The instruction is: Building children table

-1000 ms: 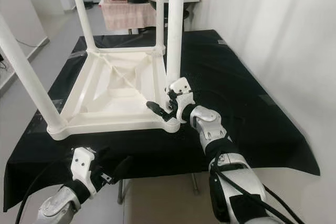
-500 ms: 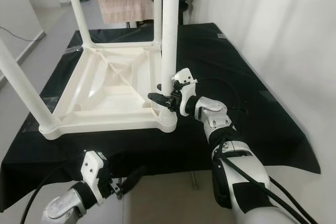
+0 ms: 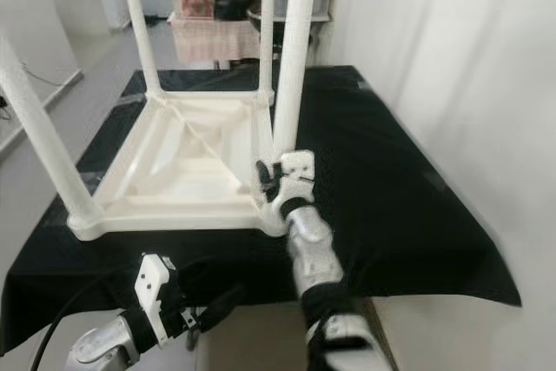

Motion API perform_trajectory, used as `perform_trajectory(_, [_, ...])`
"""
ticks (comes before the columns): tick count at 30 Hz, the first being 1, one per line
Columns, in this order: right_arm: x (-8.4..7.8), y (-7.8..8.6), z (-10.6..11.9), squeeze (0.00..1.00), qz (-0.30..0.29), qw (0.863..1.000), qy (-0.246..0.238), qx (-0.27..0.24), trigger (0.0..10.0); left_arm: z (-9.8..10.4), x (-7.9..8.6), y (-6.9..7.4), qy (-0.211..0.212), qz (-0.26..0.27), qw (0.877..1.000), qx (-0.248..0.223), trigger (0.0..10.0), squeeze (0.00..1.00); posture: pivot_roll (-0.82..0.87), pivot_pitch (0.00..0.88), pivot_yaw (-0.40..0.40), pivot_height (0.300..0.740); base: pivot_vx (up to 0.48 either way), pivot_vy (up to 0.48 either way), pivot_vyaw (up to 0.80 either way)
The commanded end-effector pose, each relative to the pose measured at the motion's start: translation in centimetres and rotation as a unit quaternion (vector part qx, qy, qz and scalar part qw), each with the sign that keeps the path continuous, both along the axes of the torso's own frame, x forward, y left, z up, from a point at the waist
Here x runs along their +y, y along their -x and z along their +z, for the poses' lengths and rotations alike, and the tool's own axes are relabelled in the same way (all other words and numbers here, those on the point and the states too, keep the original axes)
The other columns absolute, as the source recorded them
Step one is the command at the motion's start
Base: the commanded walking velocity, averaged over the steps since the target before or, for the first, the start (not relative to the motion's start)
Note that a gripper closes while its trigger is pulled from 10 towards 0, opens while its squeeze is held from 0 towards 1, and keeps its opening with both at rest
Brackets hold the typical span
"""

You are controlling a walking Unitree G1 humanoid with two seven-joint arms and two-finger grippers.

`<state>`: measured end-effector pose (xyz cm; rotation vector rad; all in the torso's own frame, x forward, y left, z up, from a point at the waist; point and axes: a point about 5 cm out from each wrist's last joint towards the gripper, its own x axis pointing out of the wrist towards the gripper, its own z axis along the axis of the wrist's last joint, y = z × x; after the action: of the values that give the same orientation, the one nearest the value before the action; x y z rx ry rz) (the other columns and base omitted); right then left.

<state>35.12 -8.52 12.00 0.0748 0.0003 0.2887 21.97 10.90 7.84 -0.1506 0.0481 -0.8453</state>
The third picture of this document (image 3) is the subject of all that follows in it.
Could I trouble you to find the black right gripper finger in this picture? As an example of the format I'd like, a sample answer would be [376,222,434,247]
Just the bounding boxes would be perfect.
[255,160,280,203]

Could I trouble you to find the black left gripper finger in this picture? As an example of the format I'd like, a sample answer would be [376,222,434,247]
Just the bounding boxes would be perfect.
[199,283,247,331]
[182,257,228,284]

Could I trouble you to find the white plastic table top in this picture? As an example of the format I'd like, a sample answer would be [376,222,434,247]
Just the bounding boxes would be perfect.
[68,91,289,242]

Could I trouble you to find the black tablecloth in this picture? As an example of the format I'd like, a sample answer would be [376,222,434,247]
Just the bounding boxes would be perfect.
[0,65,522,354]

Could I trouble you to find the clear tape strip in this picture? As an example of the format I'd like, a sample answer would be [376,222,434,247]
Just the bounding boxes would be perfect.
[111,95,144,111]

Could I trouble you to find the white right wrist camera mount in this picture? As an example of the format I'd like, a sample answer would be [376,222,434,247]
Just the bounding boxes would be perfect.
[274,150,316,215]

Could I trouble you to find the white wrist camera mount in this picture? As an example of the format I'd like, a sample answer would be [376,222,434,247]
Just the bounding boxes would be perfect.
[274,150,316,215]
[135,254,182,348]

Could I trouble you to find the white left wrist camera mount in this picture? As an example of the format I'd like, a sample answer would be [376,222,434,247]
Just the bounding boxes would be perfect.
[135,254,182,348]

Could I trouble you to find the black wall cable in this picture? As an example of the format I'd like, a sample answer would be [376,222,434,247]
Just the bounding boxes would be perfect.
[17,63,62,87]

